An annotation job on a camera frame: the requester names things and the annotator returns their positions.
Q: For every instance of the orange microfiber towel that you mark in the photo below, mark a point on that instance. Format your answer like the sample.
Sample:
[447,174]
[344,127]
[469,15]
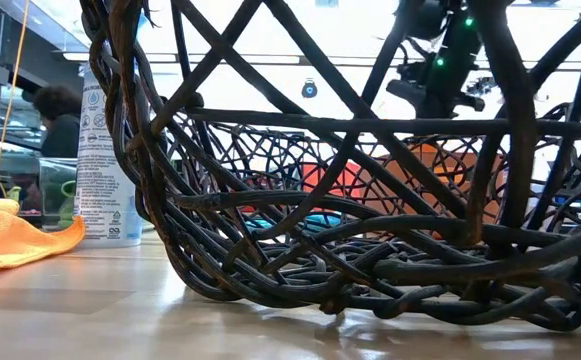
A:
[15,240]

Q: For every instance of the clear glass case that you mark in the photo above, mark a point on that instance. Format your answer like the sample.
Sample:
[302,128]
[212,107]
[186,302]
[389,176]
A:
[50,175]

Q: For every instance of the red box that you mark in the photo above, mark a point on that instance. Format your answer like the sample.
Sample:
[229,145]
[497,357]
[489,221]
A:
[350,182]

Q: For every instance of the dark ceiling fixture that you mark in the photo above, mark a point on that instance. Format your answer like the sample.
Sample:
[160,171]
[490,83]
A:
[486,86]

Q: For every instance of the dark fine-woven wicker basket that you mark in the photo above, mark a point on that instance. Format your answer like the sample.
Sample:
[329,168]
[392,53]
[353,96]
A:
[422,145]

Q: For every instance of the white spray bottle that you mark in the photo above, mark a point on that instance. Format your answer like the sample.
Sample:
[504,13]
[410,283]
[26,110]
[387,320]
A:
[102,200]

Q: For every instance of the small yellow-green figure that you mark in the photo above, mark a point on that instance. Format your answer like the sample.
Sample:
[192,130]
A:
[14,194]

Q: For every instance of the blue microfiber towel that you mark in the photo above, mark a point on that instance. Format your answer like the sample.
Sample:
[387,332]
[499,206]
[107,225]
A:
[320,221]

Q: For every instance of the blue round wall device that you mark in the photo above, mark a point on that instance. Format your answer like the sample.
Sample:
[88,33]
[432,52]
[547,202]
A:
[309,89]

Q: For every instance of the person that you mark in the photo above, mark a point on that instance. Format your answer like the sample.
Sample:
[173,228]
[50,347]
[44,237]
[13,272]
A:
[60,135]

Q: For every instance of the brown cardboard box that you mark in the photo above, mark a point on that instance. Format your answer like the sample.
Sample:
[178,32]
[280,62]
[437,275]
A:
[410,187]

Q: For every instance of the green object in case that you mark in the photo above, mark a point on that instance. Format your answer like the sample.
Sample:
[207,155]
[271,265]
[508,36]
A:
[68,205]

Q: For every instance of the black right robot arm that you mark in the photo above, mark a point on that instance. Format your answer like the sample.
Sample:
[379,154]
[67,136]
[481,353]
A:
[452,60]

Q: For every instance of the large dark wicker basket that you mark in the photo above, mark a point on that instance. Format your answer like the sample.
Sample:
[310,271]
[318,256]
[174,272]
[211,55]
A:
[420,270]

